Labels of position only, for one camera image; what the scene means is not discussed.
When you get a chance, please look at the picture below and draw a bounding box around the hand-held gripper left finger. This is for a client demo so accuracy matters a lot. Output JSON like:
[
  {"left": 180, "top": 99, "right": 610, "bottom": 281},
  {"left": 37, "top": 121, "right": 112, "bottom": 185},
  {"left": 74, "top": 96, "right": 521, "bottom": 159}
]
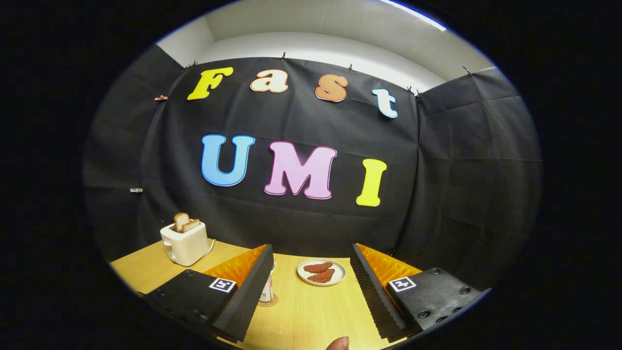
[{"left": 142, "top": 244, "right": 275, "bottom": 344}]

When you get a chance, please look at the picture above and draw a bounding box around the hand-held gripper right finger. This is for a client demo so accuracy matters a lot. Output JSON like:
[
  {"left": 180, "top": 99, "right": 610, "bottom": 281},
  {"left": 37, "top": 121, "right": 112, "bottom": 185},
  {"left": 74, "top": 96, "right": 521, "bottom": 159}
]
[{"left": 350, "top": 243, "right": 491, "bottom": 342}]

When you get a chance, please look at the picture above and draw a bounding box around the clear juice bottle white label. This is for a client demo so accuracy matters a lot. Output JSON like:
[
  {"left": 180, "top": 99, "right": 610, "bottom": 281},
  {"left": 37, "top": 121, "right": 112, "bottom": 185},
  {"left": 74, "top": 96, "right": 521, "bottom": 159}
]
[{"left": 259, "top": 262, "right": 276, "bottom": 303}]

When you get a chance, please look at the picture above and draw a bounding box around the white round plate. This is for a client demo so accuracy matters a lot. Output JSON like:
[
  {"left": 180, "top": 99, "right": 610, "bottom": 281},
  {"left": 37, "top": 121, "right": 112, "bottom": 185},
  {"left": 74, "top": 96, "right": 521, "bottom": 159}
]
[{"left": 297, "top": 258, "right": 346, "bottom": 286}]

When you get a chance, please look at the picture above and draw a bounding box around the wooden table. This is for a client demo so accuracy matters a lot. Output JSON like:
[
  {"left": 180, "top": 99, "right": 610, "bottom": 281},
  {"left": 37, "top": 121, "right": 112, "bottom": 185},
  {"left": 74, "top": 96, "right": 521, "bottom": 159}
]
[{"left": 111, "top": 238, "right": 404, "bottom": 350}]

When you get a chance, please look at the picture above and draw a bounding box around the cream toaster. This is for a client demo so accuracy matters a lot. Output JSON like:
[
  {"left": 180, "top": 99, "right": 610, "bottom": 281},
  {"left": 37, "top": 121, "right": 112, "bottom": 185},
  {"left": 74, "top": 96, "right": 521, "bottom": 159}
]
[{"left": 160, "top": 221, "right": 208, "bottom": 266}]

